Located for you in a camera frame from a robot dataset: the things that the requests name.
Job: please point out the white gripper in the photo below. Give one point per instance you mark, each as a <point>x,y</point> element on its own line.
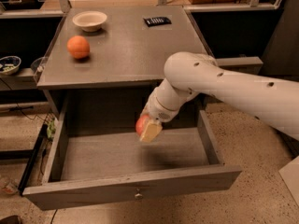
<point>155,110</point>

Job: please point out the red apple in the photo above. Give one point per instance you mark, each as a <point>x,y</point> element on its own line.
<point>140,124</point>

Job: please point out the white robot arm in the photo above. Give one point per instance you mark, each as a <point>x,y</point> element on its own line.
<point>271,100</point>

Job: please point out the metal drawer knob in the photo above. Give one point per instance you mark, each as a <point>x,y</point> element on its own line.
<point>138,194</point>

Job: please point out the grey open drawer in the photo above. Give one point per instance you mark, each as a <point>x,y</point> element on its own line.
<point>93,161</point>

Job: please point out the grey wooden cabinet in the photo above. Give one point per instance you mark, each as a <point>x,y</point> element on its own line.
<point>125,50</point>

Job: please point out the black remote control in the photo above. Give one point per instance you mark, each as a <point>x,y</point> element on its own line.
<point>156,21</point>

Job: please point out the orange fruit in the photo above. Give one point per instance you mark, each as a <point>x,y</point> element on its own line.
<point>78,47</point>

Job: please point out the beige paper bowl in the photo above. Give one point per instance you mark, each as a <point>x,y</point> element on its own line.
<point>90,21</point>

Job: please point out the grey side shelf bar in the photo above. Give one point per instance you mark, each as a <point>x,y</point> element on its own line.
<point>248,65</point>

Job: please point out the clear plastic container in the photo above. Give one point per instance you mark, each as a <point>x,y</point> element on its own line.
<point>38,67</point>

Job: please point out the blue patterned bowl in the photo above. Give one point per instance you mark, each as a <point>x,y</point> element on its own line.
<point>9,65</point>

